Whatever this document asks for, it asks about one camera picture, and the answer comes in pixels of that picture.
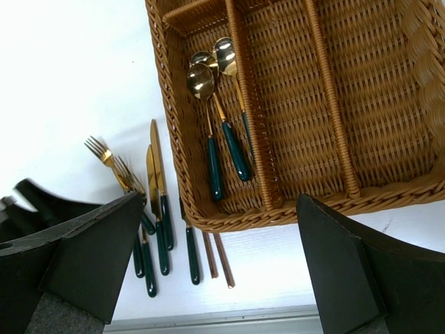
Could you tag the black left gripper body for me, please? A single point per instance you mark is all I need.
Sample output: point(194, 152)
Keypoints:
point(47, 210)

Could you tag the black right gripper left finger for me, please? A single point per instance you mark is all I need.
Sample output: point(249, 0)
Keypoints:
point(67, 278)

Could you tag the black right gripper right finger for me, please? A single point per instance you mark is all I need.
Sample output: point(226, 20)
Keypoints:
point(365, 281)

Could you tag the gold fork green handle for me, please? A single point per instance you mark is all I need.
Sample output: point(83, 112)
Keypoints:
point(149, 264)
point(104, 154)
point(139, 250)

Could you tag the copper chopstick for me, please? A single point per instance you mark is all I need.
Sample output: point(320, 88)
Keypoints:
point(210, 256)
point(224, 261)

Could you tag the brown wicker cutlery tray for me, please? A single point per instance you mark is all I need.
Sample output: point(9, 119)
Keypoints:
point(341, 100)

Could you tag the aluminium table frame rail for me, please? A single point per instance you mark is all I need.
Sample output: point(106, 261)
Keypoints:
point(295, 319)

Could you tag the gold knife green handle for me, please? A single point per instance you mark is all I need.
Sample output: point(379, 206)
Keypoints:
point(164, 261)
point(160, 186)
point(191, 248)

